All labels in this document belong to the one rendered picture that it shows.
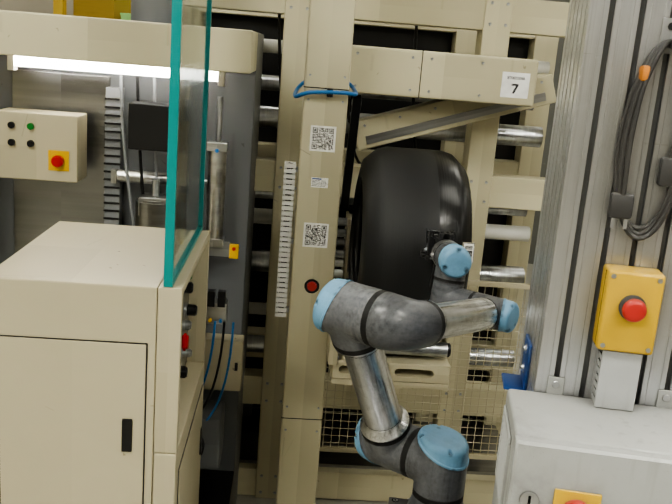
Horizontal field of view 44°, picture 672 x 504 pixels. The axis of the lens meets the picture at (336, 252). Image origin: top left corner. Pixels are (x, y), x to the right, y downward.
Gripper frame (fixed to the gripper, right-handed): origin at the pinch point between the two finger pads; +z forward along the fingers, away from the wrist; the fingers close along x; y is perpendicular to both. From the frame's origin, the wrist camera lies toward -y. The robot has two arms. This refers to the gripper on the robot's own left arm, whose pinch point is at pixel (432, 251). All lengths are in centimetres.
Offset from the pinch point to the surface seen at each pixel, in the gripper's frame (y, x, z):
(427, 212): 10.5, 1.5, 3.7
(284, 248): -4.4, 41.0, 23.4
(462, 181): 19.3, -9.4, 12.5
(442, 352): -33.0, -8.5, 17.9
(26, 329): -13, 92, -58
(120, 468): -43, 73, -55
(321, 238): -0.6, 30.1, 21.9
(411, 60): 56, 4, 42
